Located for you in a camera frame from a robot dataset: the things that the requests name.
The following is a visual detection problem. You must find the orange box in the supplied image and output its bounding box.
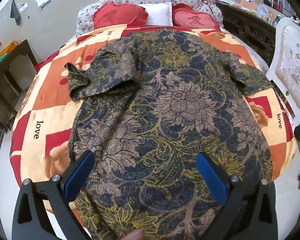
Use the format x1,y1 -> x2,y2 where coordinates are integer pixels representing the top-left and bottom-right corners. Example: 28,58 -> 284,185
0,41 -> 18,57

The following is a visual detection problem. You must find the person's left hand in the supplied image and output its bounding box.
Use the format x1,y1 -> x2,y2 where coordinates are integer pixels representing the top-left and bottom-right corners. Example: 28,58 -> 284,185
126,230 -> 145,240

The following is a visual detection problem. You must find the white pillow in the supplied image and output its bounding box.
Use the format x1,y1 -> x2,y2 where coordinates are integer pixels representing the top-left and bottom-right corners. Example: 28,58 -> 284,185
139,2 -> 173,27

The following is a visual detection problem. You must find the orange red printed blanket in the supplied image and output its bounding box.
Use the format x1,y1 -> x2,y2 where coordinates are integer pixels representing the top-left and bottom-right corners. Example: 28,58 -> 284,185
9,25 -> 298,220

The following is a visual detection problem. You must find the dark carved wooden cabinet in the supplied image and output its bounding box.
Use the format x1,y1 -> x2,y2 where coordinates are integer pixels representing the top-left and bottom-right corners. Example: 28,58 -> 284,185
215,1 -> 277,68

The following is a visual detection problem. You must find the dark floral patterned shirt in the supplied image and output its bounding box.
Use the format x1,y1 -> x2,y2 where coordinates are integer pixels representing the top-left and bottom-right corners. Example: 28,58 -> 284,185
65,29 -> 275,240

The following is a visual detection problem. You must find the white upholstered chair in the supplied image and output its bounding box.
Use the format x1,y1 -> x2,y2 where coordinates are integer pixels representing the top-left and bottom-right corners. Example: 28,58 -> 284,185
266,16 -> 300,128

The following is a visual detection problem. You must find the red bed sheet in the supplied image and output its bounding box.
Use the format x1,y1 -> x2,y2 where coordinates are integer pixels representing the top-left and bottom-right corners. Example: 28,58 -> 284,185
35,50 -> 65,71

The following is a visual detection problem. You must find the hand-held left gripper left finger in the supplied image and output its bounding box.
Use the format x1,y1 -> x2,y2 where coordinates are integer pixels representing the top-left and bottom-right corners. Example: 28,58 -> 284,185
12,151 -> 95,240

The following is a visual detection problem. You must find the small red heart cushion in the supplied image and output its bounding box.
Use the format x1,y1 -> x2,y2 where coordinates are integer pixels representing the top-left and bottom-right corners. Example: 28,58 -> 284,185
172,4 -> 220,30

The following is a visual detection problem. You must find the grey hanging cloth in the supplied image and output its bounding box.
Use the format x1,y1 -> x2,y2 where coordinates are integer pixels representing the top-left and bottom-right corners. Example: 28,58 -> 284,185
10,0 -> 22,25

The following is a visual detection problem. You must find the pile of colourful packages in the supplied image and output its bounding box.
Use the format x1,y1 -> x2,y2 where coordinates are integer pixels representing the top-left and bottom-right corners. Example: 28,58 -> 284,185
215,0 -> 287,27

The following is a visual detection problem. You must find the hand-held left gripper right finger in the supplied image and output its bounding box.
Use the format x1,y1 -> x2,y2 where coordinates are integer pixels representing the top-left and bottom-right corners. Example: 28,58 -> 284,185
195,152 -> 275,240

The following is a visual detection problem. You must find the dark wooden side table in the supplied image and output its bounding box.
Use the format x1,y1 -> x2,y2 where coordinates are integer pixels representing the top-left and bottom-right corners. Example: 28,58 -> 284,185
0,40 -> 38,128

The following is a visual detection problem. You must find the large red heart cushion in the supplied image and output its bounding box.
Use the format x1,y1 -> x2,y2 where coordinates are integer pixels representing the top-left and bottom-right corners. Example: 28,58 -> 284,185
93,1 -> 148,29

